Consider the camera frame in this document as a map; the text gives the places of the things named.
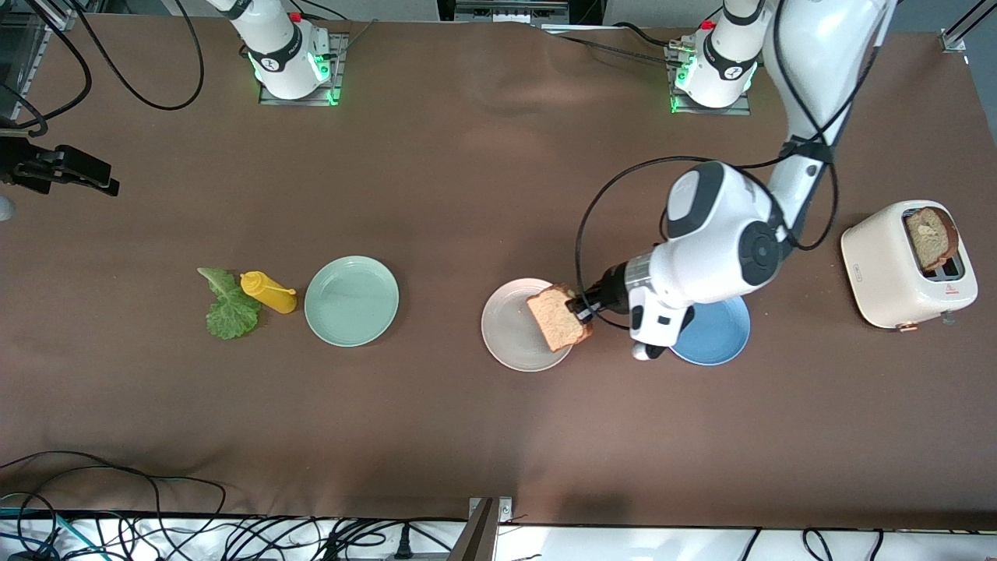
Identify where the thin black base cable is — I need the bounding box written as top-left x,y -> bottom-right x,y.
300,0 -> 380,49

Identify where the brown bread slice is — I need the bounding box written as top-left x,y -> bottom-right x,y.
527,284 -> 594,353
905,206 -> 960,273

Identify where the beige plate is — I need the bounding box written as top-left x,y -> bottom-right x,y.
481,278 -> 579,372

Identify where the white toaster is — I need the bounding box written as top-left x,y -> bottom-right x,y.
840,199 -> 979,333

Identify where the metal table clamp bracket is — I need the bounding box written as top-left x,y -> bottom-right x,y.
448,495 -> 515,561

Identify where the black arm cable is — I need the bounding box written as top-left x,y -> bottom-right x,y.
575,0 -> 893,310
0,0 -> 206,139

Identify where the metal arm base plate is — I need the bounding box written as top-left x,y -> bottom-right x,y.
668,43 -> 752,116
259,31 -> 348,108

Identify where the aluminium frame profile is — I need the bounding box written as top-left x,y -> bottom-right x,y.
16,0 -> 83,96

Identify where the black base power cable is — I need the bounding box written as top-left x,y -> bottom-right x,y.
541,22 -> 702,67

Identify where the yellow mustard squeeze bottle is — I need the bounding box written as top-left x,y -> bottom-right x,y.
240,271 -> 298,315

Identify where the thin black frame strut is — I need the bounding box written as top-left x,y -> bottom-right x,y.
945,0 -> 997,38

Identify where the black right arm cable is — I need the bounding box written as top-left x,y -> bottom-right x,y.
0,0 -> 206,139

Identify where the teal floor cable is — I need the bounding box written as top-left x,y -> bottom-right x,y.
0,506 -> 86,558

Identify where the green lettuce leaf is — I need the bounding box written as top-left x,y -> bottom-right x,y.
196,267 -> 262,340

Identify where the mint green plate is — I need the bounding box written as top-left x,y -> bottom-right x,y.
304,256 -> 400,348

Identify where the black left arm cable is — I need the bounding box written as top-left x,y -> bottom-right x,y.
575,0 -> 893,310

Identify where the blue plate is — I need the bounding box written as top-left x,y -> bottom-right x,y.
668,295 -> 752,366

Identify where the dark equipment box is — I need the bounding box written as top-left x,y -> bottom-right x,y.
436,0 -> 605,28

